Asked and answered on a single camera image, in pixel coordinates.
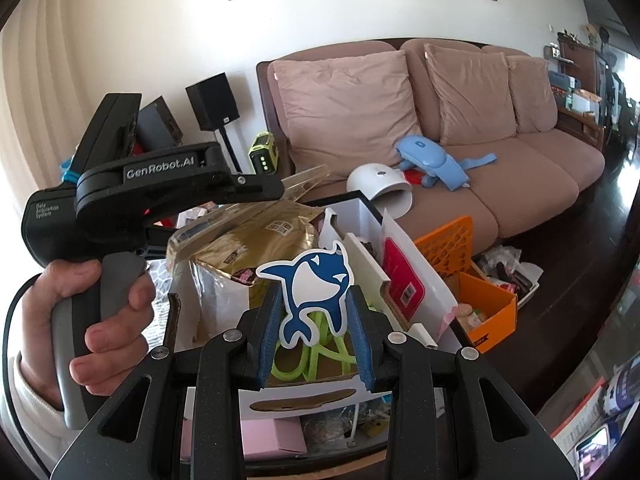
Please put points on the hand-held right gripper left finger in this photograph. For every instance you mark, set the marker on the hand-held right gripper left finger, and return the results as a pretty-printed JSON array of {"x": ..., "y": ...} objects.
[{"x": 267, "y": 340}]

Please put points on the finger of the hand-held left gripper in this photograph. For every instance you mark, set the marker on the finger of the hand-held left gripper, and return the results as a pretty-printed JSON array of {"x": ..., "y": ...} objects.
[{"x": 255, "y": 189}]

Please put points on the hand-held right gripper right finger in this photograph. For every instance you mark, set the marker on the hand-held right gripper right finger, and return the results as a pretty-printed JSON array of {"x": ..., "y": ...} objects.
[{"x": 361, "y": 340}]

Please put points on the clear bamboo print board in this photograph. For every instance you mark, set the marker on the clear bamboo print board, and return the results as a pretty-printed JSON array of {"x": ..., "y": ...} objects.
[{"x": 307, "y": 182}]

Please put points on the black and white cardboard box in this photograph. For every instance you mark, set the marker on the black and white cardboard box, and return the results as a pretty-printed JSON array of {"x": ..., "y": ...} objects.
[{"x": 215, "y": 320}]

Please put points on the gold tissue pack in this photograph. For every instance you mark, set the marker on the gold tissue pack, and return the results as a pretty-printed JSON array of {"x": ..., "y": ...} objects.
[{"x": 280, "y": 240}]

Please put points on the blue white whale sticker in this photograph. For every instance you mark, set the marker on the blue white whale sticker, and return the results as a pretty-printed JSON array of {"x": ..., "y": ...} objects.
[{"x": 310, "y": 285}]

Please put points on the person's left forearm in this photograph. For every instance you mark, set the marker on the person's left forearm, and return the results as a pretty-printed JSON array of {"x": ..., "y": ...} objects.
[{"x": 37, "y": 400}]

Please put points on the person's left hand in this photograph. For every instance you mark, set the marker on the person's left hand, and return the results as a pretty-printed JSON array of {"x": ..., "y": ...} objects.
[{"x": 115, "y": 340}]

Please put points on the green portable radio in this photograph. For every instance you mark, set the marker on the green portable radio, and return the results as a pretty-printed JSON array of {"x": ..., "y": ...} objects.
[{"x": 262, "y": 155}]

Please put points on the black speaker stand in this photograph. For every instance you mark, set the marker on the black speaker stand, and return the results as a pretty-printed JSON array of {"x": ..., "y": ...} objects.
[{"x": 227, "y": 150}]

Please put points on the red card packet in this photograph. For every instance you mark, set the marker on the red card packet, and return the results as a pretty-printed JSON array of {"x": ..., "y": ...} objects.
[{"x": 402, "y": 280}]

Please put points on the black speaker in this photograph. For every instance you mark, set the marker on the black speaker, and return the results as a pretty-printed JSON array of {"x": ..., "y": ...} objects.
[
  {"x": 160, "y": 122},
  {"x": 210, "y": 100}
]

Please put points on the pink box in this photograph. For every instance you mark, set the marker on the pink box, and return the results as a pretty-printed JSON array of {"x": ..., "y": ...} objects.
[{"x": 270, "y": 435}]

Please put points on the brown sofa cushion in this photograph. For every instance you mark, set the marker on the brown sofa cushion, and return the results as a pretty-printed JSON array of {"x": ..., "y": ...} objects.
[
  {"x": 470, "y": 92},
  {"x": 345, "y": 110},
  {"x": 532, "y": 92}
]

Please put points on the white dome lamp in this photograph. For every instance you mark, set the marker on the white dome lamp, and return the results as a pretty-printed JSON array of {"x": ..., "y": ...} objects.
[{"x": 375, "y": 185}]

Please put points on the white curtain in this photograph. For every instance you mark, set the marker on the white curtain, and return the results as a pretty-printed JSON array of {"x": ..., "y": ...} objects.
[{"x": 35, "y": 110}]

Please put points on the orange plastic crate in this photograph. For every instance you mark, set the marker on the orange plastic crate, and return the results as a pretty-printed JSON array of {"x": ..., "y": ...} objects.
[{"x": 445, "y": 245}]

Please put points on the orange cardboard box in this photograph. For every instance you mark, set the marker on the orange cardboard box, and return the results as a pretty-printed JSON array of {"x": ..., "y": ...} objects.
[{"x": 492, "y": 320}]

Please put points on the white tray of clutter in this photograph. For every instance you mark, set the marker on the white tray of clutter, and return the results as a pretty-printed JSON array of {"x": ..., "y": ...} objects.
[{"x": 510, "y": 275}]

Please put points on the light blue massager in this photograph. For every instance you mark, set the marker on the light blue massager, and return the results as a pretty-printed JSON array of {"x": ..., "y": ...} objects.
[{"x": 430, "y": 157}]

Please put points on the brown sofa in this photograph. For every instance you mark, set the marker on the brown sofa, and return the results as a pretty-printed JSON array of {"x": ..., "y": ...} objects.
[{"x": 525, "y": 170}]

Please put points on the smartphone with lit screen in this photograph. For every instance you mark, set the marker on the smartphone with lit screen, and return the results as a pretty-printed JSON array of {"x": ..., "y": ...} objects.
[{"x": 594, "y": 452}]

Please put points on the dark wooden cabinet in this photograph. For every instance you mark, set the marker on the dark wooden cabinet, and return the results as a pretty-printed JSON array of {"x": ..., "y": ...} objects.
[{"x": 580, "y": 90}]

